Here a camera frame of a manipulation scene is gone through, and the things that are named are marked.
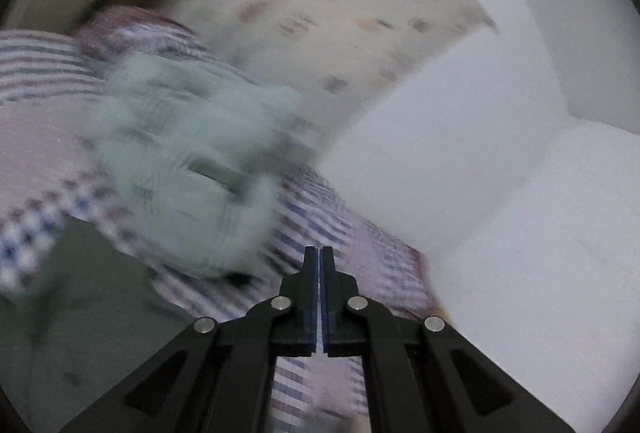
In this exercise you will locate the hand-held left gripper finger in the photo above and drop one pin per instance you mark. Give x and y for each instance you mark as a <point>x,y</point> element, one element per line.
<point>314,313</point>
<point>325,313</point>

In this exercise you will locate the grey-green t-shirt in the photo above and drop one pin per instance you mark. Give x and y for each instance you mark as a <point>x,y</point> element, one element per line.
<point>90,323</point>

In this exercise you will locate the checkered purple quilt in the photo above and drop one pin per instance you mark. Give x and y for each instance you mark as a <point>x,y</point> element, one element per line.
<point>370,258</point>

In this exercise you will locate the light green puffer jacket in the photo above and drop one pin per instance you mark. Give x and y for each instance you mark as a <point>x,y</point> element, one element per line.
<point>190,163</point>

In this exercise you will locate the pineapple print curtain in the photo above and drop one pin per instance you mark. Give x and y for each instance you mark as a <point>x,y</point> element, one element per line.
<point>350,3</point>

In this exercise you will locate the checkered bed sheet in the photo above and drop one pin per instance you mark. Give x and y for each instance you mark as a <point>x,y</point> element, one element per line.
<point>40,138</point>

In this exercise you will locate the purple checkered pillow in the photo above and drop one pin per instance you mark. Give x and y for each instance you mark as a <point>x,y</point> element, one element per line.
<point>140,33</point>

